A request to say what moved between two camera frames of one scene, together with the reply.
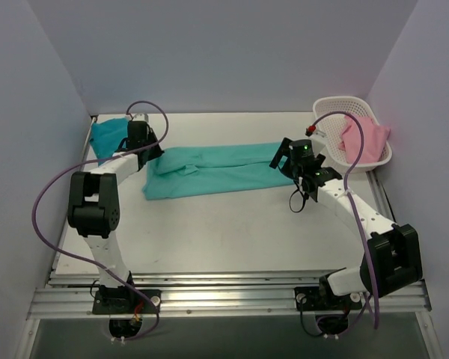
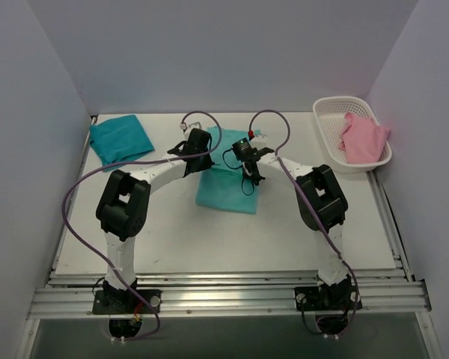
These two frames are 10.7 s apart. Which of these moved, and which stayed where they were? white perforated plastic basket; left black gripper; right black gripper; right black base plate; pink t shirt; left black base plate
Moved: right black gripper; left black gripper
Stayed: left black base plate; right black base plate; pink t shirt; white perforated plastic basket
